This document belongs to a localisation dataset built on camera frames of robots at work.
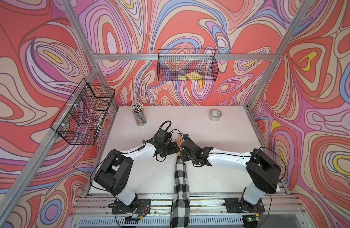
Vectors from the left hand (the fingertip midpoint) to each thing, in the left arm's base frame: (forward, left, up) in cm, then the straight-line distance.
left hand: (177, 151), depth 89 cm
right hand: (-3, -4, -1) cm, 5 cm away
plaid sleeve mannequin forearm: (-34, -1, 0) cm, 34 cm away
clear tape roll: (+34, -31, -3) cm, 46 cm away
